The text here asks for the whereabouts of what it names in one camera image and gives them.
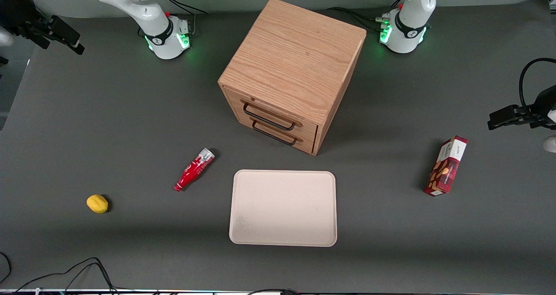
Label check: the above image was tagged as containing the short black edge cable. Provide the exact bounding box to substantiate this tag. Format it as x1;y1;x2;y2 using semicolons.
0;252;12;285

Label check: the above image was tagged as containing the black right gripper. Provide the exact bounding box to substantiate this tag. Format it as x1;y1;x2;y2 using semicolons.
0;0;86;55

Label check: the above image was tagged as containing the black looped floor cable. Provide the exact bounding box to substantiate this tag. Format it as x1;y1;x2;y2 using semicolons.
13;257;120;295

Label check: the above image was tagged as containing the beige plastic tray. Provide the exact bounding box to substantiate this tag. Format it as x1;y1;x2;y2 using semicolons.
228;169;338;247

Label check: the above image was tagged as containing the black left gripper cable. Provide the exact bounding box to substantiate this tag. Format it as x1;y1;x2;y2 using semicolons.
519;58;556;113

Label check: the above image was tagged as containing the red snack box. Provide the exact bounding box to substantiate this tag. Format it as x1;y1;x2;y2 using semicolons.
424;136;468;197

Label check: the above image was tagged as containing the black right arm base cable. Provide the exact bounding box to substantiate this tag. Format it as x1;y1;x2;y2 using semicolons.
164;0;209;35

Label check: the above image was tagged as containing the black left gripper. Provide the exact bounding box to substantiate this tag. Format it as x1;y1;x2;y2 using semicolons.
487;85;556;131

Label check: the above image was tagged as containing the wooden drawer cabinet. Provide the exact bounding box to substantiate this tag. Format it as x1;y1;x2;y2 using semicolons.
218;0;367;156

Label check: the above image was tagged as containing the black left arm base cable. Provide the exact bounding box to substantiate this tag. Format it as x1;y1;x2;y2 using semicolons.
326;0;407;31

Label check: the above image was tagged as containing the black drawer handle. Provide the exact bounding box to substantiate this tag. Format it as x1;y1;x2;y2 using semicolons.
242;102;297;132
251;120;299;147

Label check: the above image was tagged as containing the black arm base cable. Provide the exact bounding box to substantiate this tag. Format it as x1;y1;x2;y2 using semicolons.
164;0;209;35
326;0;407;31

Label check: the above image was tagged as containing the red coke bottle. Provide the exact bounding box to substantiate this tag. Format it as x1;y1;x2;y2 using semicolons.
174;148;216;192

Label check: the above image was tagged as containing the yellow lemon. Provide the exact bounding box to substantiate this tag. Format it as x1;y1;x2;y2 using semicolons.
86;194;109;214

